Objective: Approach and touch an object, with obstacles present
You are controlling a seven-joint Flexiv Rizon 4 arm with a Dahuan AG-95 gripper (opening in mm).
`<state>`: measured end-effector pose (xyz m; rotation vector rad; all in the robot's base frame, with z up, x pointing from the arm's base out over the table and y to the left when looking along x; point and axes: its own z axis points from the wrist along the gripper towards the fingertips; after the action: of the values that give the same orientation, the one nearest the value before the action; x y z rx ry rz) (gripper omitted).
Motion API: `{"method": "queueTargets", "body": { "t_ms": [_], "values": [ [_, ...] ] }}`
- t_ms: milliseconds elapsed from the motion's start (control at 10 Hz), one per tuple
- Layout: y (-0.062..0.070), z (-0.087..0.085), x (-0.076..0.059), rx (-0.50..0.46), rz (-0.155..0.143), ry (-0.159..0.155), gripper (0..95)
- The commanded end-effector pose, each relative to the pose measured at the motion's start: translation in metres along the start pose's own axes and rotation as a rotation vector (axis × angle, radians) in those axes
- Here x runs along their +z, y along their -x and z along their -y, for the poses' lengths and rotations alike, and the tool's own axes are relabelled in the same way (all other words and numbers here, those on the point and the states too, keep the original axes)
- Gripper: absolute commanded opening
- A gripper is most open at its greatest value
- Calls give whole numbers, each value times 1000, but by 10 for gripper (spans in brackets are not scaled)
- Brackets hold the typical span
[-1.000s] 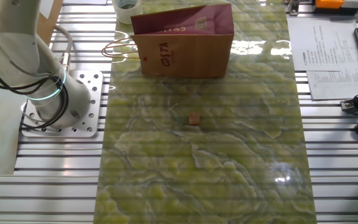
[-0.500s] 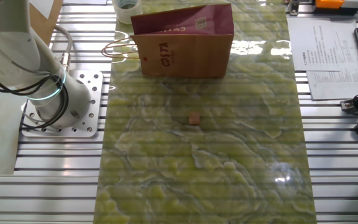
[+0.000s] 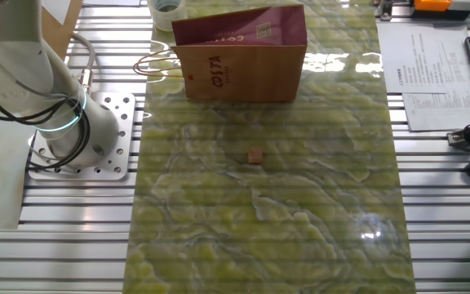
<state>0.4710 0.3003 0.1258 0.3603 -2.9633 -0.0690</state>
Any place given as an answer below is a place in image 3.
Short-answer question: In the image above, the small brown cube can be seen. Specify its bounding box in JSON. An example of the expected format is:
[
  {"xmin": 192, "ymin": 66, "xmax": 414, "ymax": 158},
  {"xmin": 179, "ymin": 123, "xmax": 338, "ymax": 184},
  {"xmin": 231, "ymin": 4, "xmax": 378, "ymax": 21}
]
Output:
[{"xmin": 247, "ymin": 147, "xmax": 264, "ymax": 165}]

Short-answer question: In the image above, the brown maroon Costa paper bag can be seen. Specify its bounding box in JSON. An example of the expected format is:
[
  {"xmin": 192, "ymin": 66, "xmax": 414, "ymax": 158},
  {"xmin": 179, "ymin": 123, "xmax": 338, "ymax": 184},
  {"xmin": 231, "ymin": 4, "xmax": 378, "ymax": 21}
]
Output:
[{"xmin": 132, "ymin": 4, "xmax": 308, "ymax": 103}]

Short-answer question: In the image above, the green marble pattern mat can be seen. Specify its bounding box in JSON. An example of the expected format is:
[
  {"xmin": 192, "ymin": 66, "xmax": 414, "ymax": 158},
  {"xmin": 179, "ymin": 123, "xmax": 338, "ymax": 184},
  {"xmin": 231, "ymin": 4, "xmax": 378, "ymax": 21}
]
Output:
[{"xmin": 121, "ymin": 0, "xmax": 418, "ymax": 294}]

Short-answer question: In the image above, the clear tape roll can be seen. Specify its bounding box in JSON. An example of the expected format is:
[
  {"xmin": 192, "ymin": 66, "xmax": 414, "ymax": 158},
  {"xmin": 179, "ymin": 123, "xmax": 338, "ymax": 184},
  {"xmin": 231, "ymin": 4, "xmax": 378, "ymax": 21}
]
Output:
[{"xmin": 147, "ymin": 0, "xmax": 188, "ymax": 33}]

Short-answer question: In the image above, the printed white paper sheet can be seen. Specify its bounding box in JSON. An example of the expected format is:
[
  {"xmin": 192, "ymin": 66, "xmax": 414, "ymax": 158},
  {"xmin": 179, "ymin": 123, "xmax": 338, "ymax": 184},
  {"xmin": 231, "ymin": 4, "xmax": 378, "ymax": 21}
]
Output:
[
  {"xmin": 375, "ymin": 20, "xmax": 470, "ymax": 95},
  {"xmin": 401, "ymin": 26, "xmax": 470, "ymax": 132}
]

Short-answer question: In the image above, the orange and grey tool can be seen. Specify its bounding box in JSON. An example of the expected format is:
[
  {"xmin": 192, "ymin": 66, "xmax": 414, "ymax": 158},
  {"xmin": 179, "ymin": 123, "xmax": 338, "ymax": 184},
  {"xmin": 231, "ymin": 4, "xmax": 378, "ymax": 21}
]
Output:
[{"xmin": 410, "ymin": 0, "xmax": 470, "ymax": 21}]

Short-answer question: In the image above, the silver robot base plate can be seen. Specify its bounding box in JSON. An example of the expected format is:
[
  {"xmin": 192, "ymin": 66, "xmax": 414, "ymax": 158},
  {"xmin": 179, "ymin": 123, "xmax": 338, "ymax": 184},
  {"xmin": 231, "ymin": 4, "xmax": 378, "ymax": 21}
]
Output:
[{"xmin": 26, "ymin": 91, "xmax": 137, "ymax": 182}]

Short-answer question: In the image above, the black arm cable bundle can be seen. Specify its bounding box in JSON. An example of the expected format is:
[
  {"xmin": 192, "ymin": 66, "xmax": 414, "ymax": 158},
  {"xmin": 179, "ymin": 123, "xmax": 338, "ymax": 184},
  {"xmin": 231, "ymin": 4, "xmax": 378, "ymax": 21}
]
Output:
[{"xmin": 0, "ymin": 73, "xmax": 92, "ymax": 172}]

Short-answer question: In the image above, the grey cable with metal connector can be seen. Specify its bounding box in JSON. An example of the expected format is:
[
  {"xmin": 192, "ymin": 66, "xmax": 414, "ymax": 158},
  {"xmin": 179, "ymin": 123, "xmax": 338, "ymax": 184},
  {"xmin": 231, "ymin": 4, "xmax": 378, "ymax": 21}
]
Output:
[{"xmin": 69, "ymin": 31, "xmax": 97, "ymax": 97}]

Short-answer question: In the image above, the small silver metal bracket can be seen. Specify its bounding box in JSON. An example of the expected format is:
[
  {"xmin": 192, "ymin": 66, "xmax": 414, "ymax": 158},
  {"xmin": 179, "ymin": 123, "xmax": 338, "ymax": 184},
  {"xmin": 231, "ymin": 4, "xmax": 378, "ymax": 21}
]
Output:
[{"xmin": 375, "ymin": 0, "xmax": 395, "ymax": 22}]

